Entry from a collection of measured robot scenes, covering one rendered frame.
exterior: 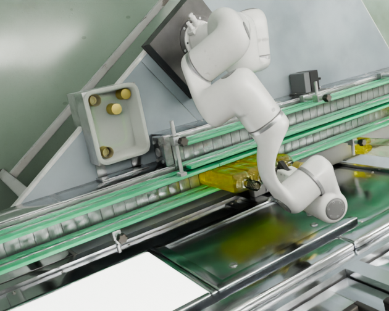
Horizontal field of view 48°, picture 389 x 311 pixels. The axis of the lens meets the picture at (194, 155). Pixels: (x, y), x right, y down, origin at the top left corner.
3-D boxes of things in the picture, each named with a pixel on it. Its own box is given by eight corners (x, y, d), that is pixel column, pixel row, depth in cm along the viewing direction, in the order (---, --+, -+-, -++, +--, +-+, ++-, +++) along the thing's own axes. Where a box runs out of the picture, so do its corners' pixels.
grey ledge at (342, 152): (238, 193, 163) (258, 199, 153) (234, 171, 161) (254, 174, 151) (392, 131, 209) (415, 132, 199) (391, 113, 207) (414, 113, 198)
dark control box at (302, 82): (291, 94, 177) (305, 93, 169) (288, 74, 175) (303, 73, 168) (305, 89, 180) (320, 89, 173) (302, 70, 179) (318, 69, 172)
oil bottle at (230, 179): (200, 184, 142) (240, 195, 124) (197, 168, 141) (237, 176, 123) (213, 179, 145) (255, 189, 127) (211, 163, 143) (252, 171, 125)
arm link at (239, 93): (285, 91, 101) (235, 124, 108) (230, 16, 97) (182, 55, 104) (278, 117, 87) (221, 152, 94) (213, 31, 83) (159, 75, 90)
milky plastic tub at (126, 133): (91, 164, 135) (100, 167, 128) (73, 92, 130) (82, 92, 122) (140, 149, 143) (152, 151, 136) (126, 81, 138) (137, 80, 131)
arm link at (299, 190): (270, 108, 98) (323, 178, 102) (228, 145, 96) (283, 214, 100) (287, 107, 89) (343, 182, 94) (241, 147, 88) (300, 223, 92)
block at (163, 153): (155, 165, 140) (165, 168, 134) (149, 137, 138) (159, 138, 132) (165, 162, 142) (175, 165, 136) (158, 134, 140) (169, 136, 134)
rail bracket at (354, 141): (334, 154, 175) (362, 157, 164) (332, 138, 174) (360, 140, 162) (340, 152, 177) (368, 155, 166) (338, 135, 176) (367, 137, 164)
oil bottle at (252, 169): (214, 179, 145) (255, 189, 127) (211, 163, 144) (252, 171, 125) (227, 174, 148) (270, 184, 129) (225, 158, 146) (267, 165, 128)
